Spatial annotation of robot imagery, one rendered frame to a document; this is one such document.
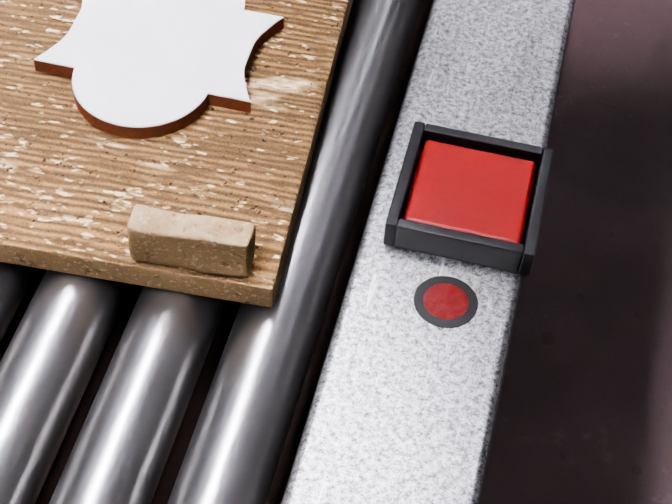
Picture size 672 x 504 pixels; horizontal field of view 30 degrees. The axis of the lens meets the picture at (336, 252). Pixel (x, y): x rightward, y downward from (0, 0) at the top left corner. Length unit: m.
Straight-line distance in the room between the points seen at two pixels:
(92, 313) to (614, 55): 1.66
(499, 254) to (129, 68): 0.22
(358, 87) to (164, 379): 0.22
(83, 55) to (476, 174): 0.22
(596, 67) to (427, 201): 1.53
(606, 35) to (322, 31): 1.53
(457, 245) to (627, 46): 1.60
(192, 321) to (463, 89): 0.22
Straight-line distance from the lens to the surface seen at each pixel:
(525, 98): 0.73
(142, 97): 0.67
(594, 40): 2.21
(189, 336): 0.60
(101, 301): 0.62
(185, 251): 0.59
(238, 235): 0.58
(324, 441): 0.57
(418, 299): 0.62
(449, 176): 0.66
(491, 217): 0.64
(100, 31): 0.71
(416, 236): 0.63
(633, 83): 2.15
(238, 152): 0.65
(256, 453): 0.57
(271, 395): 0.58
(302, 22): 0.73
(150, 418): 0.58
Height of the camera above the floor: 1.41
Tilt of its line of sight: 51 degrees down
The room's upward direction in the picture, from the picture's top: 4 degrees clockwise
